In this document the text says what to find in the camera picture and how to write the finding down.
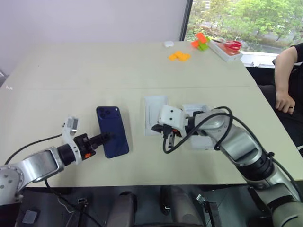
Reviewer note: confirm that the dark grey object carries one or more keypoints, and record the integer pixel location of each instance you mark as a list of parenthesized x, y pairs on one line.
[(2, 76)]

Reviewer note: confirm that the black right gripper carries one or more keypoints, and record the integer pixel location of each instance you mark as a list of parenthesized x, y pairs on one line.
[(174, 132)]

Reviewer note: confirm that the dark blue smartphone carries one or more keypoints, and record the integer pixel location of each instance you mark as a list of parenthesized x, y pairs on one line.
[(113, 127)]

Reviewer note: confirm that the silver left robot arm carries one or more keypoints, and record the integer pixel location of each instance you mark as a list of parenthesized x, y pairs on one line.
[(35, 165)]

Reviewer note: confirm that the white phone box lid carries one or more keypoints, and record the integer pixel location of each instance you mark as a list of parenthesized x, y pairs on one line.
[(152, 113)]

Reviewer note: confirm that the wide dark rounded shape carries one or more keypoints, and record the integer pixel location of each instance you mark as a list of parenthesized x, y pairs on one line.
[(181, 206)]

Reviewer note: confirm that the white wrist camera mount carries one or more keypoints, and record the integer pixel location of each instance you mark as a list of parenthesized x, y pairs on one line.
[(171, 117), (70, 132)]

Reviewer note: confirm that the person's bare hand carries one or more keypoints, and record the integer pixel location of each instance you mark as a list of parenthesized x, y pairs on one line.
[(284, 100)]

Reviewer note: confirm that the orange block cluster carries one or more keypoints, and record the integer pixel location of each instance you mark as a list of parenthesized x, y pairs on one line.
[(180, 56)]

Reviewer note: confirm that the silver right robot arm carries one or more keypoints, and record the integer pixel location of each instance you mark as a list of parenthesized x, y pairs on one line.
[(246, 151)]

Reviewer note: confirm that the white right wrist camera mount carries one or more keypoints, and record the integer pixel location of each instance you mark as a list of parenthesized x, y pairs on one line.
[(171, 117)]

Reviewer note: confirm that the grey square pad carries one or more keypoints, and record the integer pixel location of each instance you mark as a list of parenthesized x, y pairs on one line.
[(29, 216)]

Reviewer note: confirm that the person's black clothed body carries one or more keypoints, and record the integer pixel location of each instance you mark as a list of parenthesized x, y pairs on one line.
[(297, 78)]

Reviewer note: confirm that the orange and green toy blocks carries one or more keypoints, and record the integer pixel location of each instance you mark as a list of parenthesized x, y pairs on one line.
[(200, 42)]

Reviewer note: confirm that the white phone box base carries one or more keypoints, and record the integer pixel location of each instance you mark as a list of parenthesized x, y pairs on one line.
[(200, 142)]

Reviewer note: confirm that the person's bare forearm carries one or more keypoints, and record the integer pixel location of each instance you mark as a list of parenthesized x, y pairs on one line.
[(282, 71)]

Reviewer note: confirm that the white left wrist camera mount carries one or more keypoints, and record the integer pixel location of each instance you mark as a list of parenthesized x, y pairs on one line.
[(70, 132)]

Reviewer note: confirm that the white window sill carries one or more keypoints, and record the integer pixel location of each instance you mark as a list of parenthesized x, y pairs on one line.
[(258, 59)]

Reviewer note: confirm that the flat white box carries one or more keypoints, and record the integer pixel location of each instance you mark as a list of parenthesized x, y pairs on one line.
[(225, 54)]

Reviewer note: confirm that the white earbud case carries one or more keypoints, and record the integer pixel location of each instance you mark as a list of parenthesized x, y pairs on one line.
[(168, 44)]

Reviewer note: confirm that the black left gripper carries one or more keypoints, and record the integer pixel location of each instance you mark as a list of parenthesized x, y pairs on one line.
[(83, 147)]

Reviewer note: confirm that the dark window frame post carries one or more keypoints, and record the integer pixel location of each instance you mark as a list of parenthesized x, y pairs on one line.
[(185, 20)]

